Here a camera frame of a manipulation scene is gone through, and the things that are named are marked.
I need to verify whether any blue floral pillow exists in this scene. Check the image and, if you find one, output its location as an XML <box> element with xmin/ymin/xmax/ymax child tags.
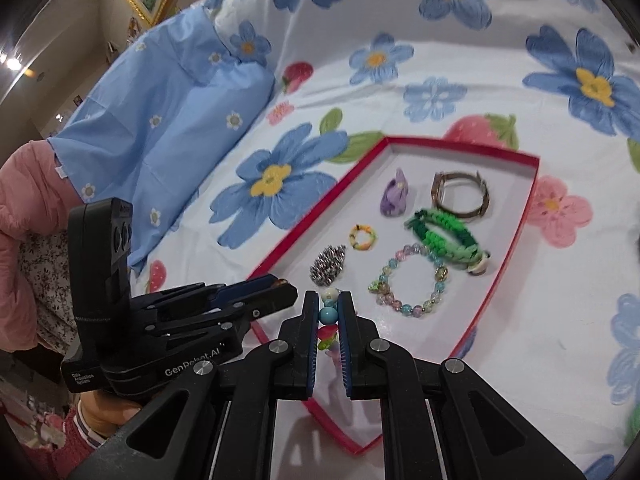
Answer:
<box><xmin>47</xmin><ymin>10</ymin><xmax>277</xmax><ymax>278</ymax></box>

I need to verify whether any small yellow hair tie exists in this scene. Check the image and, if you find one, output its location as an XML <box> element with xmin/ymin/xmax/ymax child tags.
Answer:
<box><xmin>348</xmin><ymin>223</ymin><xmax>377</xmax><ymax>252</ymax></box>

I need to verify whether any person's left hand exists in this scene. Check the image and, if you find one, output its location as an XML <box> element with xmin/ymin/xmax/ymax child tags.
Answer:
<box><xmin>77</xmin><ymin>390</ymin><xmax>142</xmax><ymax>436</ymax></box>

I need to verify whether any colourful chunky bead bracelet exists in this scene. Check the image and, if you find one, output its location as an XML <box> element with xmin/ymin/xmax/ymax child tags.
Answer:
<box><xmin>318</xmin><ymin>287</ymin><xmax>346</xmax><ymax>356</ymax></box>

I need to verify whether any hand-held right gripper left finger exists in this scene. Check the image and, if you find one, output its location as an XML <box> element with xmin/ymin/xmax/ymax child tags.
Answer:
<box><xmin>65</xmin><ymin>291</ymin><xmax>322</xmax><ymax>480</ymax></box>

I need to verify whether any person's left forearm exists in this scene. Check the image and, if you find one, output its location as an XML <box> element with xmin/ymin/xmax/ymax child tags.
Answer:
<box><xmin>30</xmin><ymin>400</ymin><xmax>103</xmax><ymax>480</ymax></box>

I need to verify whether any pastel glass bead bracelet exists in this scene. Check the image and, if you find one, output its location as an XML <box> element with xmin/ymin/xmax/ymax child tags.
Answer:
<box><xmin>369</xmin><ymin>242</ymin><xmax>451</xmax><ymax>317</ymax></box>

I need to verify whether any purple hair tie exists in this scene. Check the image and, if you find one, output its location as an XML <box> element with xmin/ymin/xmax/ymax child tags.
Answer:
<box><xmin>380</xmin><ymin>167</ymin><xmax>413</xmax><ymax>218</ymax></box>

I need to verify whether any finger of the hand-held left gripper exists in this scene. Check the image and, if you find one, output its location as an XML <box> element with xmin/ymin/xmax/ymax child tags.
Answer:
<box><xmin>145</xmin><ymin>274</ymin><xmax>290</xmax><ymax>311</ymax></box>
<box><xmin>150</xmin><ymin>285</ymin><xmax>300</xmax><ymax>346</ymax></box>

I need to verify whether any green braided bracelet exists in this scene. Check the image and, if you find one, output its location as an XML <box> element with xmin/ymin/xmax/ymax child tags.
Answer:
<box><xmin>404</xmin><ymin>207</ymin><xmax>493</xmax><ymax>277</ymax></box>

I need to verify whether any silver chain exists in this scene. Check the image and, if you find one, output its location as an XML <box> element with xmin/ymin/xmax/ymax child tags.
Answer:
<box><xmin>310</xmin><ymin>244</ymin><xmax>347</xmax><ymax>286</ymax></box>

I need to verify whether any bronze bangle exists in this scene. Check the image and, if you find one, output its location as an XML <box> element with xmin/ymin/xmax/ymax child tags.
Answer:
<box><xmin>431</xmin><ymin>170</ymin><xmax>491</xmax><ymax>222</ymax></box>

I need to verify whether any red shallow box tray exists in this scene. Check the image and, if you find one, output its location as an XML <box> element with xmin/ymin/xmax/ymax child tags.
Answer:
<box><xmin>246</xmin><ymin>135</ymin><xmax>541</xmax><ymax>457</ymax></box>

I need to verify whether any floral bed sheet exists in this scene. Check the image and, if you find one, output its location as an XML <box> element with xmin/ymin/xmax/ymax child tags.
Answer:
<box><xmin>135</xmin><ymin>0</ymin><xmax>640</xmax><ymax>480</ymax></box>

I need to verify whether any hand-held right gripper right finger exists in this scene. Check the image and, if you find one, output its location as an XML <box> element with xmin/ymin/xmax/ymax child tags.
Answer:
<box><xmin>337</xmin><ymin>291</ymin><xmax>588</xmax><ymax>480</ymax></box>

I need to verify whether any person's pink jacket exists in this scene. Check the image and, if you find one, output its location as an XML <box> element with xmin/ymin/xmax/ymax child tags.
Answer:
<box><xmin>0</xmin><ymin>140</ymin><xmax>81</xmax><ymax>353</ymax></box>

